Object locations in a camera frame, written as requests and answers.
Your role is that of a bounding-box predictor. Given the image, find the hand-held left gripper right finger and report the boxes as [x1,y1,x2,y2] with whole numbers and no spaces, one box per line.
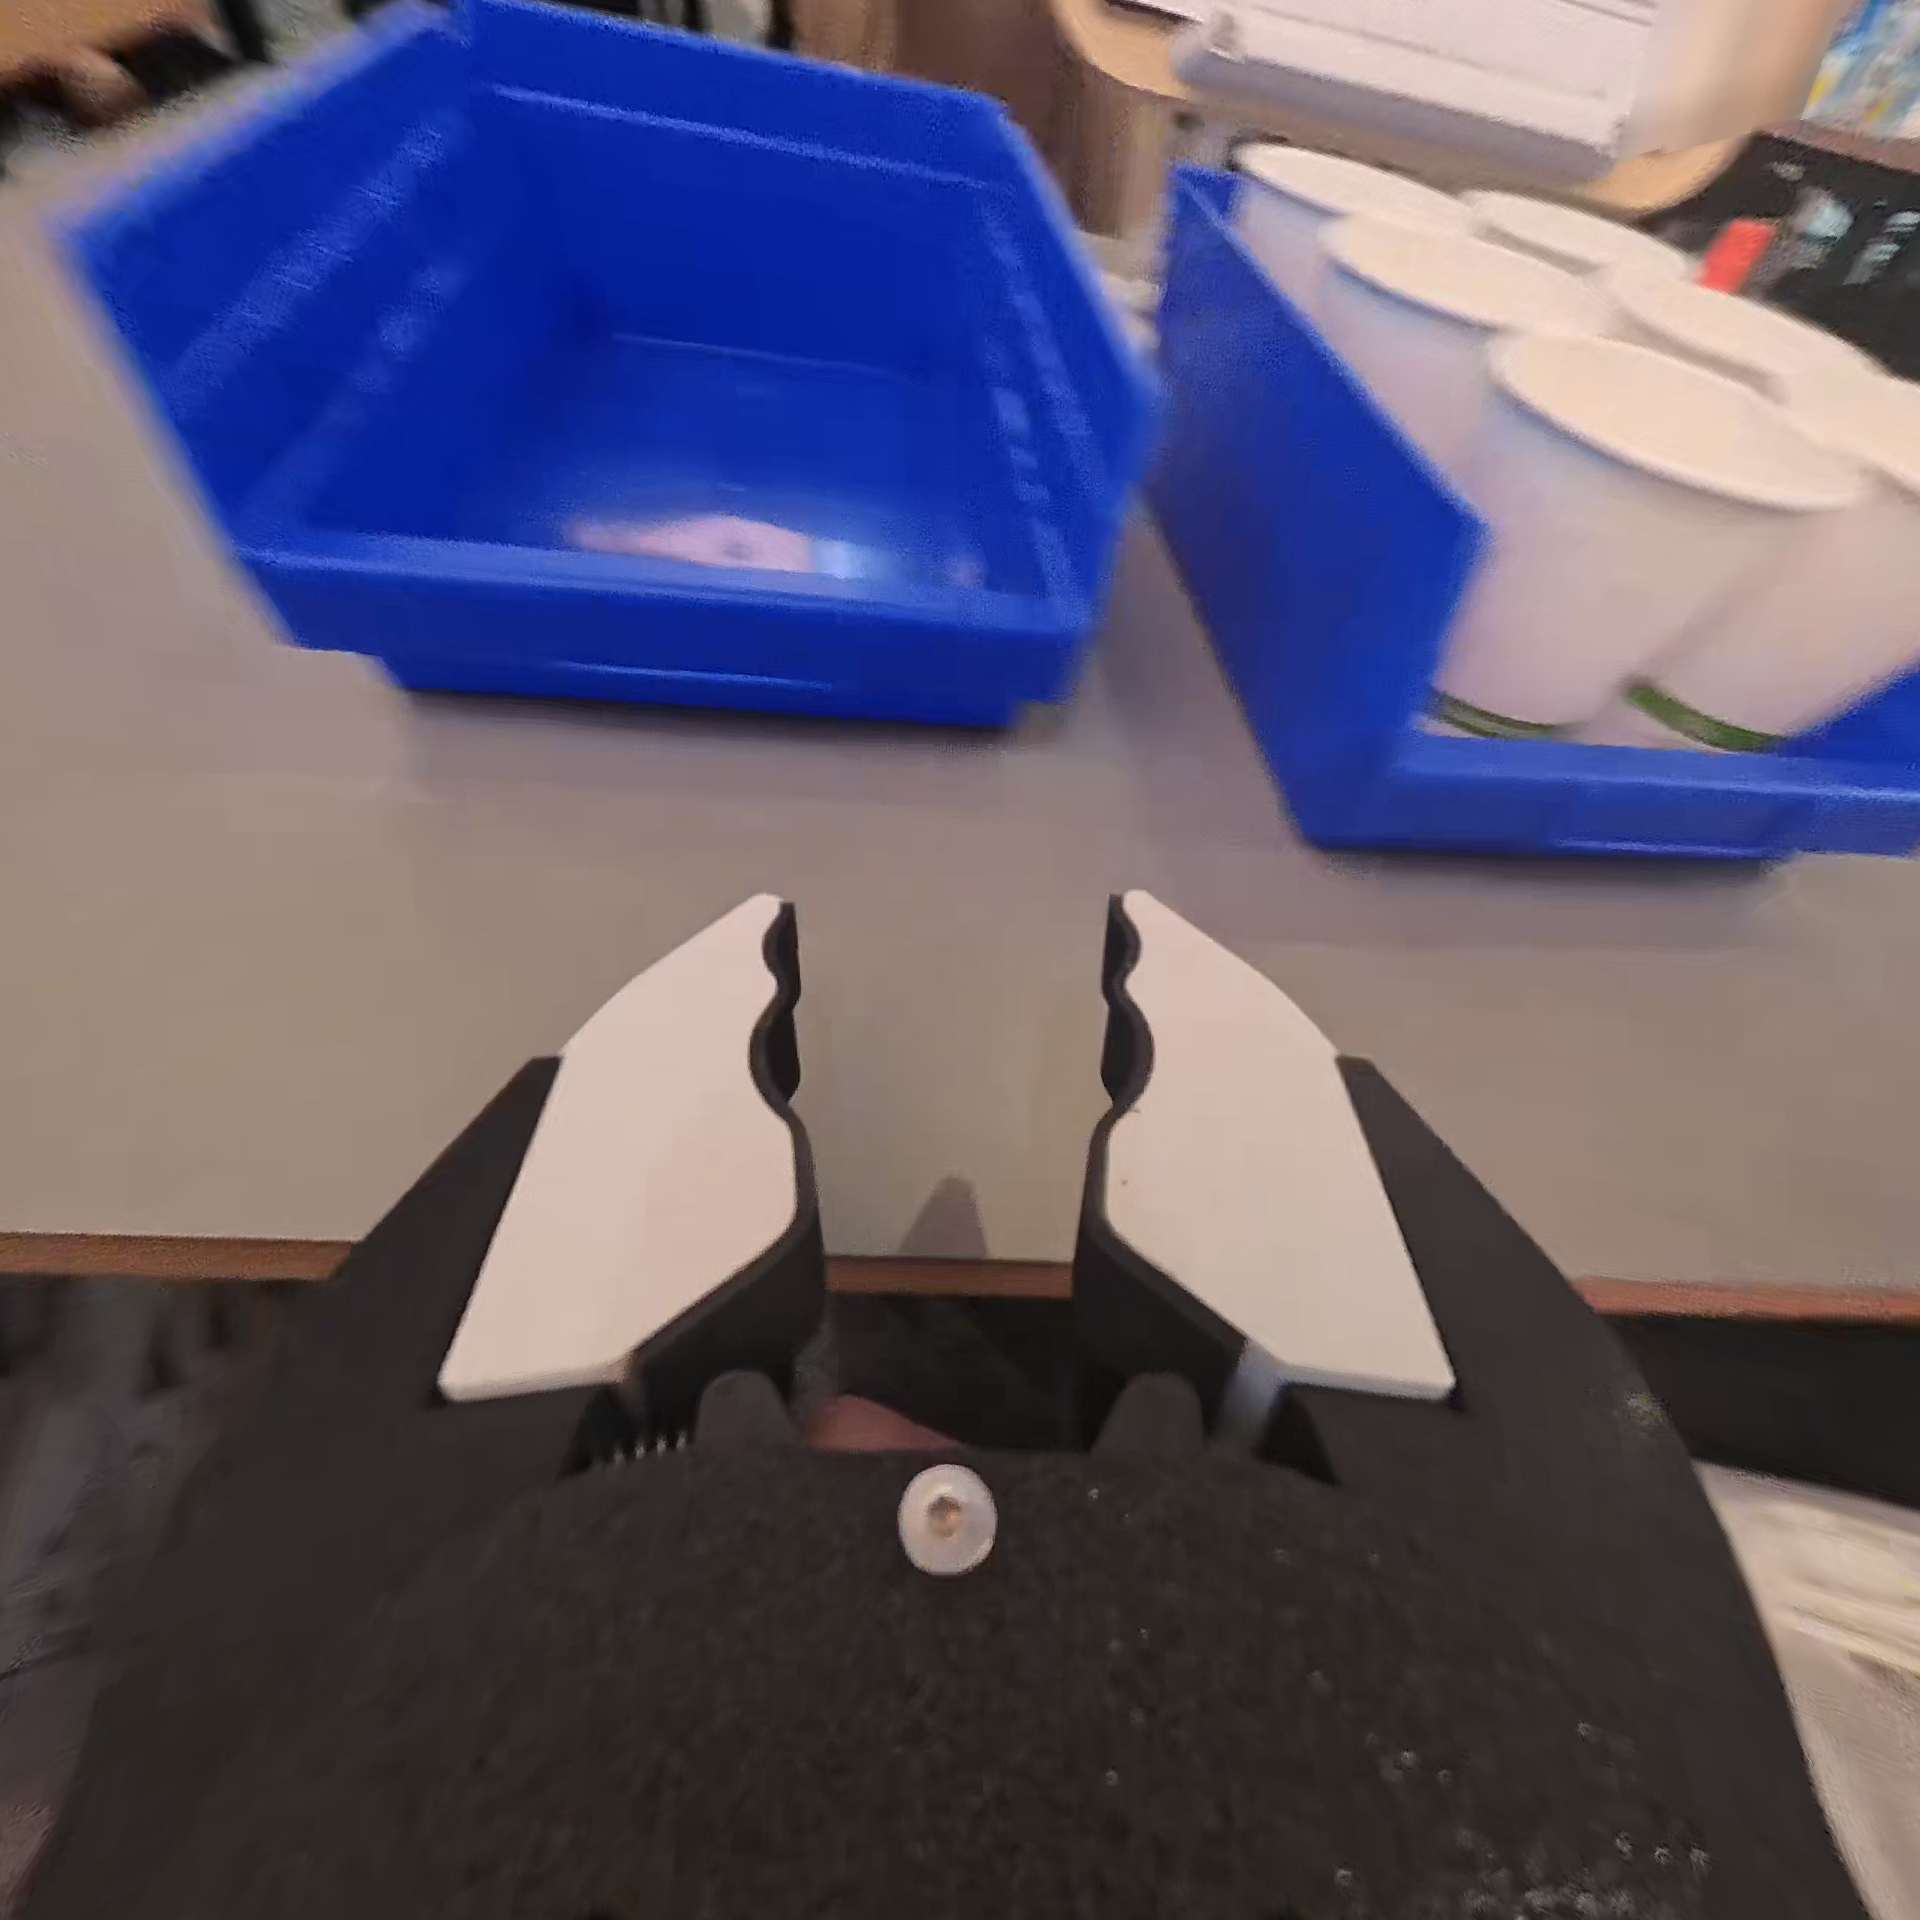
[1072,887,1460,1453]

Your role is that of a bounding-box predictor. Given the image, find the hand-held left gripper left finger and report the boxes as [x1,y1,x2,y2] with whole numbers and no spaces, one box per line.
[434,891,830,1470]

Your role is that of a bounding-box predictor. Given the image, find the cluster of white cups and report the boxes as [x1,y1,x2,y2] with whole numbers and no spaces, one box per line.
[1229,141,1920,753]

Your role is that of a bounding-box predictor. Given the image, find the blue plastic bin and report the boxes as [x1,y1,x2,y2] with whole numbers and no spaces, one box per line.
[1148,162,1920,859]
[52,0,1163,732]

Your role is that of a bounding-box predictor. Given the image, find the instruction sheet on tablet stand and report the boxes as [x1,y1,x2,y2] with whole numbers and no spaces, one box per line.
[1050,0,1742,220]

